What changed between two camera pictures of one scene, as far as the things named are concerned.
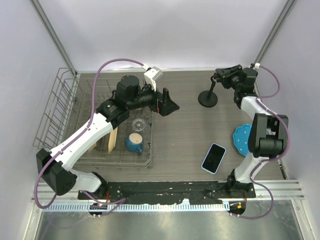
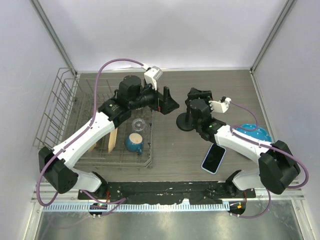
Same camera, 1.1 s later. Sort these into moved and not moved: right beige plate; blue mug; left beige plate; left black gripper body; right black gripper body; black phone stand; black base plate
Moved: black phone stand; right black gripper body
Not moved: right beige plate; blue mug; left black gripper body; black base plate; left beige plate
